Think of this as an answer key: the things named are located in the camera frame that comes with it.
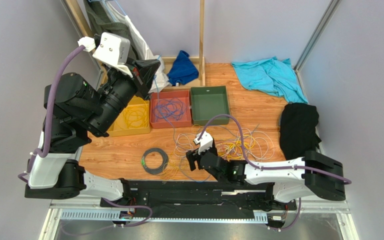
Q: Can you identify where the orange yellow thin cable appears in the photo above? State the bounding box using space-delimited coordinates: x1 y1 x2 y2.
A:
122 103 193 181

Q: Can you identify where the blue thin cable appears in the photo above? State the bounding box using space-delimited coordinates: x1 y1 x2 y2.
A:
152 54 213 183

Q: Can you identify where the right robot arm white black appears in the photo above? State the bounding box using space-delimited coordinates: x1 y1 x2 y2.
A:
185 147 351 203

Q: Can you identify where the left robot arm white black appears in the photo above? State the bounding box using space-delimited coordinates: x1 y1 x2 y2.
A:
24 58 161 201

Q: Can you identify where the white garment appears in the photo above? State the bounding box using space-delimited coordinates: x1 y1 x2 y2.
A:
107 3 169 93

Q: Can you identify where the dark blue cloth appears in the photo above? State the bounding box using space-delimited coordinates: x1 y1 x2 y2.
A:
167 50 199 86

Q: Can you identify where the red plastic bin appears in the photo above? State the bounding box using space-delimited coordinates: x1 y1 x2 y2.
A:
150 90 192 129

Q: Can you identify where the yellow plastic bin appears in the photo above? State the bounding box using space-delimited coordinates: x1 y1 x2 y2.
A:
107 96 151 137

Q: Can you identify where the olive green garment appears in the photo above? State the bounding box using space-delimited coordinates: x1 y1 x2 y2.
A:
83 0 142 60

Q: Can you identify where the green plastic bin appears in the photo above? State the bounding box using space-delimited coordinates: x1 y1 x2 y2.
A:
190 86 230 126

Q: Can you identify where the black cloth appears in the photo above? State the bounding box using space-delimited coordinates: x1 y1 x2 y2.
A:
279 103 322 160

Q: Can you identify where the cyan cloth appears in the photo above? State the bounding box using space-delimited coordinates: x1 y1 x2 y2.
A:
231 56 309 104

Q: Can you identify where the bright yellow cable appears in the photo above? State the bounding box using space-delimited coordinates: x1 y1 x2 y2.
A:
218 134 258 159

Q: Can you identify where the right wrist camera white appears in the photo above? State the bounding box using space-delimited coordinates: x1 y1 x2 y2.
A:
193 130 214 154

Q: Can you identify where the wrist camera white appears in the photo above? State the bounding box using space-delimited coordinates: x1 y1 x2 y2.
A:
193 130 214 154
77 32 133 78

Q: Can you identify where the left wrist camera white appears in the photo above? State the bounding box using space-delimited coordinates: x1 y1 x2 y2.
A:
77 32 133 78

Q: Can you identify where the wooden rack frame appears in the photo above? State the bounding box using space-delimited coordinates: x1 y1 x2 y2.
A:
61 0 207 92

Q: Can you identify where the grey coiled cable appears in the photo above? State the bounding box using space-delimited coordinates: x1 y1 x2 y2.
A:
141 148 170 176

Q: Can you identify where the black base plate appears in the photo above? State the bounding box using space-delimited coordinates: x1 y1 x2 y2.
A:
116 180 290 212

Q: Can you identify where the aluminium rail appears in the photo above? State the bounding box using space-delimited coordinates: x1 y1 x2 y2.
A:
49 196 350 225

